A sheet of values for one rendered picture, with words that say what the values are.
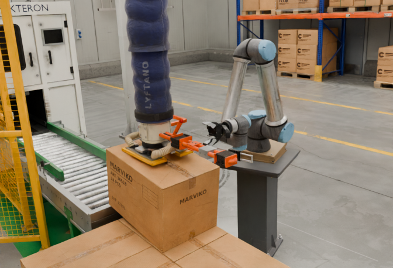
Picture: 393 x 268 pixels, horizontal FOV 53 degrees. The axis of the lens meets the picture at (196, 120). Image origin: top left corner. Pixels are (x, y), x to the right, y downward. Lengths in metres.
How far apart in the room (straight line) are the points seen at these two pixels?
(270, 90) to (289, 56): 8.08
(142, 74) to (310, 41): 8.24
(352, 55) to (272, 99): 8.57
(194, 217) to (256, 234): 0.91
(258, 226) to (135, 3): 1.82
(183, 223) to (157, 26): 1.07
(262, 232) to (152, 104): 1.38
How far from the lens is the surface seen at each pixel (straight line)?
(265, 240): 3.06
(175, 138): 2.11
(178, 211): 2.15
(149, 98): 2.16
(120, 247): 2.33
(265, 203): 2.91
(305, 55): 10.24
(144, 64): 2.12
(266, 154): 2.78
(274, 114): 2.58
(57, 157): 3.83
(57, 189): 3.04
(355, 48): 10.96
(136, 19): 2.11
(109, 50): 12.42
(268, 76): 2.43
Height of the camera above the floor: 1.80
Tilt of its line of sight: 16 degrees down
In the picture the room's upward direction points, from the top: 3 degrees counter-clockwise
